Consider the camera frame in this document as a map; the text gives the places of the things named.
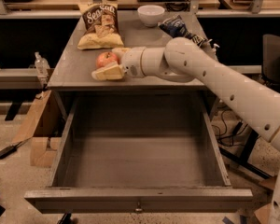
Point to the black chair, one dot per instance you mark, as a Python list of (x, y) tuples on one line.
[(270, 74)]

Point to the grey cabinet with top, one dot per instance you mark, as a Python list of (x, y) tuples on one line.
[(84, 62)]

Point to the clear plastic bottle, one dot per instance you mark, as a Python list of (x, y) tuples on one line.
[(41, 65)]

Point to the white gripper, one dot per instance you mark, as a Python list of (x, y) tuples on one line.
[(132, 62)]

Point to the cardboard box left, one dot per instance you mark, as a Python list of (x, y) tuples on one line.
[(38, 127)]

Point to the open grey top drawer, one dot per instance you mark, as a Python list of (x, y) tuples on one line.
[(138, 153)]

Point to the sea salt chips bag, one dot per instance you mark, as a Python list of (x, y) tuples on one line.
[(102, 29)]

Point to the black power adapter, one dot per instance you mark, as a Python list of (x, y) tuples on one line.
[(7, 151)]

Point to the blue chips bag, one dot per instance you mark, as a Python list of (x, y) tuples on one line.
[(176, 27)]

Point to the red apple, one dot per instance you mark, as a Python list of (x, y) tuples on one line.
[(105, 58)]

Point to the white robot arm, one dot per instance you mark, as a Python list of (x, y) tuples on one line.
[(182, 61)]

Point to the cardboard box bottom right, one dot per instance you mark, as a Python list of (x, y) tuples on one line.
[(262, 214)]

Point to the cardboard box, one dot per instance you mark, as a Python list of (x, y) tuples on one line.
[(262, 214), (38, 127)]

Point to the grey bench left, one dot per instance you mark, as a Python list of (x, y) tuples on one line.
[(18, 86)]

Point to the white bowl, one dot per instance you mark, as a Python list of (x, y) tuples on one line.
[(150, 15)]

